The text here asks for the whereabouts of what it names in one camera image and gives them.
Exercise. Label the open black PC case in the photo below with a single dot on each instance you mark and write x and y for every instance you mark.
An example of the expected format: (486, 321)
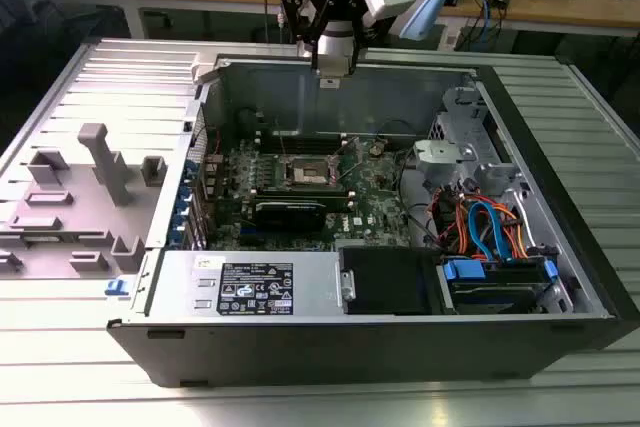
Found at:
(350, 352)

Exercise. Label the small black box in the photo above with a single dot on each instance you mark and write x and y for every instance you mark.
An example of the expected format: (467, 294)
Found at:
(500, 0)

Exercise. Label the blue slot latch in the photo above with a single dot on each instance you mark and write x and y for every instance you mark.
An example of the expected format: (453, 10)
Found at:
(175, 238)
(185, 194)
(181, 217)
(189, 172)

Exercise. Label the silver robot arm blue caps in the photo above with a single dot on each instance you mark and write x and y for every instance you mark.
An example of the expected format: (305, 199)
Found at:
(425, 12)

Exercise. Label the black graphics card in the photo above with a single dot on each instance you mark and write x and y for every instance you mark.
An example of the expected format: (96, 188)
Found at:
(290, 217)

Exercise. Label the grey parts rack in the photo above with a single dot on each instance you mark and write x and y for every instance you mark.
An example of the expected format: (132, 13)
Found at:
(75, 217)

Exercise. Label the hard disk in blue carrier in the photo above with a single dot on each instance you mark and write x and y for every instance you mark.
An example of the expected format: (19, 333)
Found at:
(462, 269)

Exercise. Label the silver square CPU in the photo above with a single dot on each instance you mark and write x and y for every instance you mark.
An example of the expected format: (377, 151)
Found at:
(332, 67)

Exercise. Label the round coin battery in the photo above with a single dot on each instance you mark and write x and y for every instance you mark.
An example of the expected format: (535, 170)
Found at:
(377, 148)

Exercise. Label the silver power supply unit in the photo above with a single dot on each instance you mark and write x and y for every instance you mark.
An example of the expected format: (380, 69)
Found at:
(320, 282)

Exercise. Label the blue plastic clip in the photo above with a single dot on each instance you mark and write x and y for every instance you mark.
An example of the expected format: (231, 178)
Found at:
(116, 288)

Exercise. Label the green motherboard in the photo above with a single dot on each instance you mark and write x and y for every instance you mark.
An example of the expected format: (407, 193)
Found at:
(370, 207)

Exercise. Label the dark chair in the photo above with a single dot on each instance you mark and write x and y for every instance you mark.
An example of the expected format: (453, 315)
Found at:
(45, 47)

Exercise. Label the CPU socket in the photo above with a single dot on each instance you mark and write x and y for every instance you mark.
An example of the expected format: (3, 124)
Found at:
(307, 173)

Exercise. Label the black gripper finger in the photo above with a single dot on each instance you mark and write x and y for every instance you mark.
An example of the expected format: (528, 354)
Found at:
(352, 59)
(315, 59)

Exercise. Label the silver metal bracket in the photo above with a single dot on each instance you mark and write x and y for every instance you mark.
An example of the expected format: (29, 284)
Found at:
(440, 152)

